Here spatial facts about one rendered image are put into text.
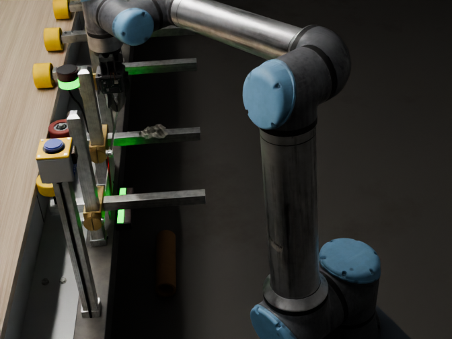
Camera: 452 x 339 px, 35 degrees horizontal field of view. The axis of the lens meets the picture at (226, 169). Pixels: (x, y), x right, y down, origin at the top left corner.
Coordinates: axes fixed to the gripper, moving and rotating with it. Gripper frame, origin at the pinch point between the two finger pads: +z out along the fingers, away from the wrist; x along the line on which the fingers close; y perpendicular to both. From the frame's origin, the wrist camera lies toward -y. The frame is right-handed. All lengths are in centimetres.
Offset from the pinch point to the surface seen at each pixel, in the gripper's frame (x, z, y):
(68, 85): -12.5, -7.7, 0.0
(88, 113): -8.6, 2.5, -1.3
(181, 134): 17.1, 15.0, -5.5
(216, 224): 26, 101, -58
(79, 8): -20, 6, -80
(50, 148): -8, -22, 50
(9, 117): -35.5, 10.8, -14.8
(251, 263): 39, 101, -33
